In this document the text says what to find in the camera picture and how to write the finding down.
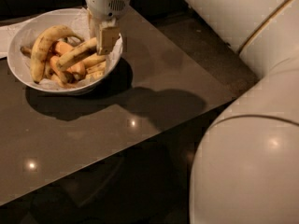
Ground orange banana under pile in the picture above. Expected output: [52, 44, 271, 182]
[51, 41, 73, 56]

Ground small banana pieces in bowl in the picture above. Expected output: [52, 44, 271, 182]
[44, 55, 107, 88]

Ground long yellow banana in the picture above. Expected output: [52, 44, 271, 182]
[56, 37, 97, 71]

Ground white bowl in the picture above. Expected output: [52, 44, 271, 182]
[7, 8, 123, 95]

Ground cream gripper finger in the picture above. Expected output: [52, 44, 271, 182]
[88, 11, 100, 38]
[96, 18, 120, 55]

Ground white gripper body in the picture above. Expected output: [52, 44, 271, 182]
[82, 0, 133, 21]

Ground white paper napkin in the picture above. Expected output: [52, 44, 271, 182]
[0, 18, 31, 59]

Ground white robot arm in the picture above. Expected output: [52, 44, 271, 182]
[187, 0, 299, 224]

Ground yellow banana right side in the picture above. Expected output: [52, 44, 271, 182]
[82, 53, 106, 68]

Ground large curved yellow banana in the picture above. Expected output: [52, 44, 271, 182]
[30, 25, 84, 83]

